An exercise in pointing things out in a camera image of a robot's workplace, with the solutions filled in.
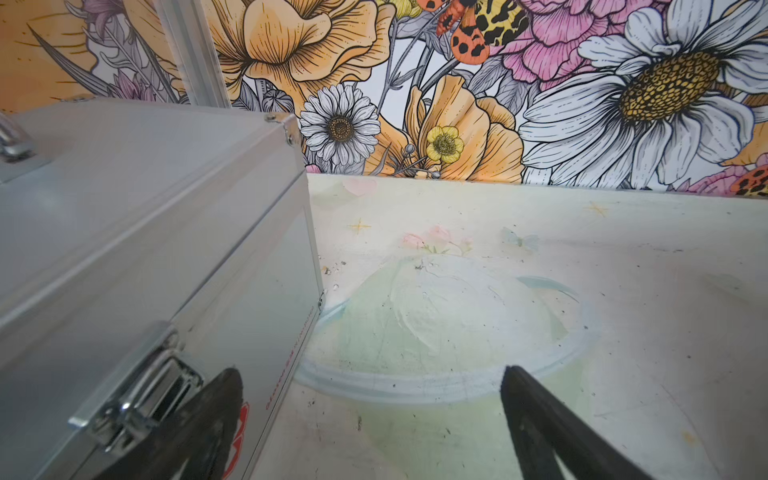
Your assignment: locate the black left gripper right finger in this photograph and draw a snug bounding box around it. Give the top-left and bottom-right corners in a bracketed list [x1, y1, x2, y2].
[500, 366, 649, 479]

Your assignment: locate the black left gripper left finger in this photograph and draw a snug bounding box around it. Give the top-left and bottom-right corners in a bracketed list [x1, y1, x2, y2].
[98, 368, 243, 480]

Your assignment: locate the silver aluminium case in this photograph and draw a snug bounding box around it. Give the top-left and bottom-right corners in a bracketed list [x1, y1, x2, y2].
[1, 98, 324, 479]

